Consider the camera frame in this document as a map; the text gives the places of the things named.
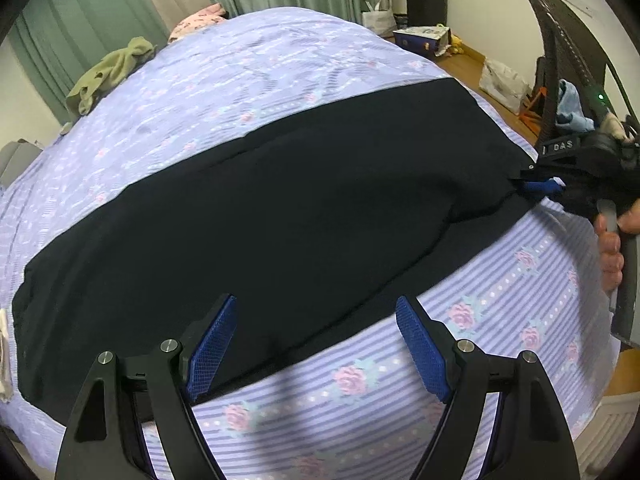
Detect person's right hand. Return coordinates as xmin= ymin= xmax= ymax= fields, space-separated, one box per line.
xmin=595 ymin=197 xmax=640 ymax=295

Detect blue box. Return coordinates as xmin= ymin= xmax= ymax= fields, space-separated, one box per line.
xmin=392 ymin=26 xmax=452 ymax=58

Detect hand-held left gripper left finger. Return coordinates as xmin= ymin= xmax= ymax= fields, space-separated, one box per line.
xmin=54 ymin=294 xmax=238 ymax=480

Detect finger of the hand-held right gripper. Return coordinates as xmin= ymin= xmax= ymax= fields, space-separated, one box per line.
xmin=510 ymin=162 xmax=546 ymax=181
xmin=522 ymin=177 xmax=566 ymax=197

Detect white plastic bag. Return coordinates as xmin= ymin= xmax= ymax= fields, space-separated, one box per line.
xmin=479 ymin=57 xmax=530 ymax=113

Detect black mesh chair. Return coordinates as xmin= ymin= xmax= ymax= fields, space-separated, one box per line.
xmin=517 ymin=0 xmax=608 ymax=146

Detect white ribbed sweater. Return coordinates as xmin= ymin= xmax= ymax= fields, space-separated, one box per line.
xmin=575 ymin=394 xmax=640 ymax=480

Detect purple floral bedsheet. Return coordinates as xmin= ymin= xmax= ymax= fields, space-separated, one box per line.
xmin=0 ymin=6 xmax=621 ymax=480

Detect black pants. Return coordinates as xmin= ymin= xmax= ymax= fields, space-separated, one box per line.
xmin=11 ymin=76 xmax=538 ymax=423

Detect white tote bag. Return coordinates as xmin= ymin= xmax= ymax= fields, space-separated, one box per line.
xmin=361 ymin=0 xmax=397 ymax=38

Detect orange stand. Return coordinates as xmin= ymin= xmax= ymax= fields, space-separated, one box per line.
xmin=517 ymin=87 xmax=546 ymax=123

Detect light blue cloth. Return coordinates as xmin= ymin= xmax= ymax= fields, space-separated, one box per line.
xmin=555 ymin=79 xmax=598 ymax=133

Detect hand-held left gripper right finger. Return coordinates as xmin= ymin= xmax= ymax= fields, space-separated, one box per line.
xmin=394 ymin=295 xmax=581 ymax=480

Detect black cable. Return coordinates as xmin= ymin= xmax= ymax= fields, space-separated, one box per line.
xmin=602 ymin=52 xmax=640 ymax=133

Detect grey headboard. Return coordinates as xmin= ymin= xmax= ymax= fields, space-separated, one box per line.
xmin=0 ymin=139 xmax=43 ymax=188

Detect black bin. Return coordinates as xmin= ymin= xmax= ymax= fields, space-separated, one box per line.
xmin=406 ymin=0 xmax=447 ymax=31

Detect pink printed garment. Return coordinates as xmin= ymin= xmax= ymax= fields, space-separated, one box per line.
xmin=167 ymin=3 xmax=228 ymax=43

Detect olive green garment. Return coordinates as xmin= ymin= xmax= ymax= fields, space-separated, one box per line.
xmin=66 ymin=36 xmax=160 ymax=117

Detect white cloth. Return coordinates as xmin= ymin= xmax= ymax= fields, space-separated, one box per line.
xmin=0 ymin=307 xmax=16 ymax=403

